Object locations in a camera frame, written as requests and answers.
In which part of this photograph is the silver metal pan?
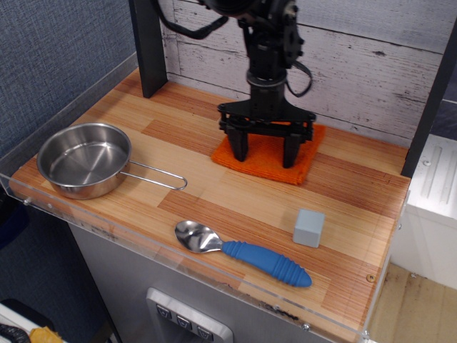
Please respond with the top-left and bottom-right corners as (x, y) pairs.
(36, 122), (188, 199)

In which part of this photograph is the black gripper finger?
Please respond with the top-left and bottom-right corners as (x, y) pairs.
(226, 126), (248, 161)
(283, 134), (306, 169)

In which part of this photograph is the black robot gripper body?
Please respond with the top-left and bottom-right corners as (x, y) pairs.
(218, 76), (316, 143)

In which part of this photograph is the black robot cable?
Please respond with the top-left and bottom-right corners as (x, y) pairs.
(153, 0), (314, 98)

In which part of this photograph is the blue handled metal spoon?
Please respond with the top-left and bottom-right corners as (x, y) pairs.
(174, 220), (312, 287)

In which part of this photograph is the orange woven cloth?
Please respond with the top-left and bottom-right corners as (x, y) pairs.
(211, 124), (326, 185)

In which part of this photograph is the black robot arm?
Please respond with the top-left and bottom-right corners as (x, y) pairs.
(201, 1), (316, 168)

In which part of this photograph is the white ribbed side unit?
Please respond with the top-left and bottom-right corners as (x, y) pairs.
(391, 134), (456, 289)

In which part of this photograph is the clear acrylic guard rail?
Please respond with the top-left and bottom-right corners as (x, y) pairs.
(11, 71), (408, 341)

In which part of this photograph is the black right post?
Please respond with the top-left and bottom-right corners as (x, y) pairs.
(401, 22), (456, 178)

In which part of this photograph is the grey cube block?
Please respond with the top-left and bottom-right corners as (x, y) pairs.
(293, 209), (326, 248)

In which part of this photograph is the silver cabinet with dispenser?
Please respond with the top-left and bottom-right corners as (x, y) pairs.
(71, 224), (361, 342)

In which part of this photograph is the yellow black object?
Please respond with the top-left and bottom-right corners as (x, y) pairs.
(0, 323), (61, 343)

